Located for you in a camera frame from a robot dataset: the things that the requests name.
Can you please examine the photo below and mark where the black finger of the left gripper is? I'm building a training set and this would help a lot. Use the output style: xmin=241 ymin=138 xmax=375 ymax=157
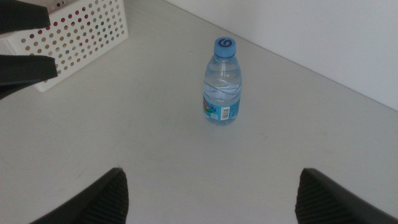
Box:
xmin=0 ymin=0 xmax=51 ymax=34
xmin=0 ymin=55 xmax=59 ymax=101

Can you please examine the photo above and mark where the clear water bottle blue cap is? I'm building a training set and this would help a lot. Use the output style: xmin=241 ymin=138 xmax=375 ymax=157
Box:
xmin=202 ymin=36 xmax=243 ymax=126

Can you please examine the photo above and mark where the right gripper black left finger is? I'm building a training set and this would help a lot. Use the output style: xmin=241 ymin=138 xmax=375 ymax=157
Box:
xmin=29 ymin=167 xmax=129 ymax=224

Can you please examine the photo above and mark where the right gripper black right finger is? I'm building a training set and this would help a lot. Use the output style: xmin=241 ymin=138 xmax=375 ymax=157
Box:
xmin=294 ymin=167 xmax=398 ymax=224

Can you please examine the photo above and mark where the white perforated plastic basket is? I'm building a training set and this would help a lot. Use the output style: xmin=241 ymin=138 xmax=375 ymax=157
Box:
xmin=0 ymin=0 xmax=129 ymax=93

